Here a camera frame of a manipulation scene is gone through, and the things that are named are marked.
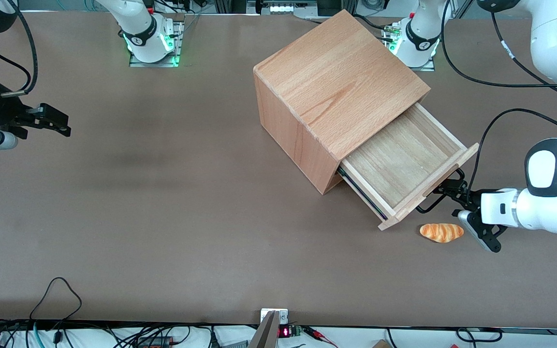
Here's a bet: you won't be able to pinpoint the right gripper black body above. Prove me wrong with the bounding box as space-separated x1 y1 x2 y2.
0 79 42 133

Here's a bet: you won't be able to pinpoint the orange toy croissant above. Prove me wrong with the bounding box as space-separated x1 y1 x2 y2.
419 222 465 244

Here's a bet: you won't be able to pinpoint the thin black looped cable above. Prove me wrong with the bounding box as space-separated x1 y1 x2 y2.
29 276 83 323

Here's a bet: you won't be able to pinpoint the black orange power device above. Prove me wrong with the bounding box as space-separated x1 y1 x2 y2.
136 335 174 348

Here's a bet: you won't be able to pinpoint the wooden drawer cabinet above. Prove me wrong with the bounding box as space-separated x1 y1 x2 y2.
253 9 431 196

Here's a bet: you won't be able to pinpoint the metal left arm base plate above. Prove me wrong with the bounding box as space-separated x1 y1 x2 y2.
381 22 437 73

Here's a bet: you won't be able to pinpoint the red black clip leads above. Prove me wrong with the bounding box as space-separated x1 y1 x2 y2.
302 325 339 348

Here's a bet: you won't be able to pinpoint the wooden drawer with handle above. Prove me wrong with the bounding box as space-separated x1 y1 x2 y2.
337 101 480 232

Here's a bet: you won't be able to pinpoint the white lit device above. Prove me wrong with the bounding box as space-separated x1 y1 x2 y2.
268 1 304 14

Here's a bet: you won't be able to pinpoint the black coiled cable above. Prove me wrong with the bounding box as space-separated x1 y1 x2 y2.
455 327 504 344

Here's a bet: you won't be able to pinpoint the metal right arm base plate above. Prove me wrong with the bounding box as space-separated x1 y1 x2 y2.
128 14 185 68

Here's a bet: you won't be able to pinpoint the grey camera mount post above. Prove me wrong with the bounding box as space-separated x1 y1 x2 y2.
248 310 280 348

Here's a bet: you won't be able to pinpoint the black metal drawer handle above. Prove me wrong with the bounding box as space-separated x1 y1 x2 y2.
415 167 468 214

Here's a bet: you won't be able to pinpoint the silver metal bracket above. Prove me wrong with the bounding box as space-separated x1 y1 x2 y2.
260 308 289 325

